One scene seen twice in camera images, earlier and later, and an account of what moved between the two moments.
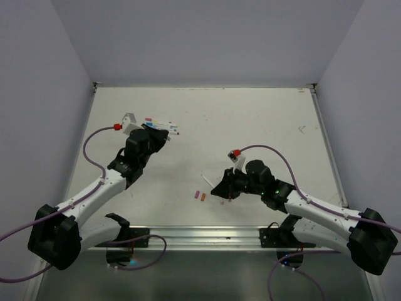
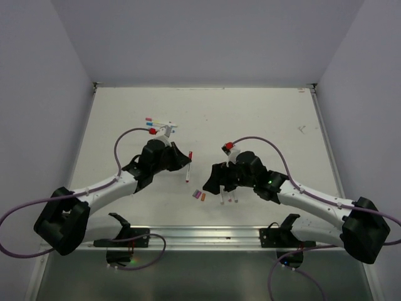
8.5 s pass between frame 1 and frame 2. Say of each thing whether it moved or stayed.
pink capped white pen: stayed
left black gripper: moved
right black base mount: stayed
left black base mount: stayed
